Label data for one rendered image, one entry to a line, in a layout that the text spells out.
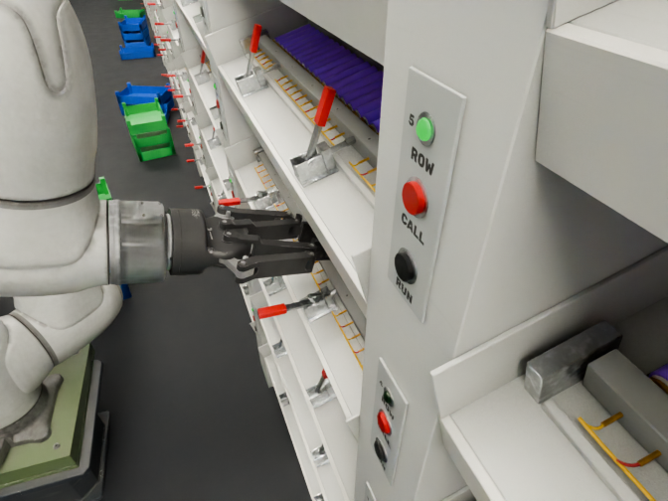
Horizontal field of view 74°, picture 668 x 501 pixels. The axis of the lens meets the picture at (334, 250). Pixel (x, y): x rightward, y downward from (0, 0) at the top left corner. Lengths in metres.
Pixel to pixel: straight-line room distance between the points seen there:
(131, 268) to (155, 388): 1.06
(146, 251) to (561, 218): 0.38
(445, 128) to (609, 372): 0.15
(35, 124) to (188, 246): 0.18
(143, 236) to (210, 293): 1.28
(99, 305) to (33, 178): 0.78
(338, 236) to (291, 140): 0.18
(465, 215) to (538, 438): 0.13
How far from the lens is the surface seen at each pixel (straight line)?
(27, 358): 1.14
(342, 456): 0.69
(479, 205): 0.18
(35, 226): 0.45
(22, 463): 1.22
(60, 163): 0.42
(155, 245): 0.48
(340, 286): 0.56
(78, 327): 1.17
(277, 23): 0.85
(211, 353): 1.55
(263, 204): 0.77
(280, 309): 0.55
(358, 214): 0.39
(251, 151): 0.90
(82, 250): 0.47
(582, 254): 0.23
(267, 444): 1.34
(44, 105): 0.40
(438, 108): 0.19
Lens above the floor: 1.18
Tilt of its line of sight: 39 degrees down
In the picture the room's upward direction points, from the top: straight up
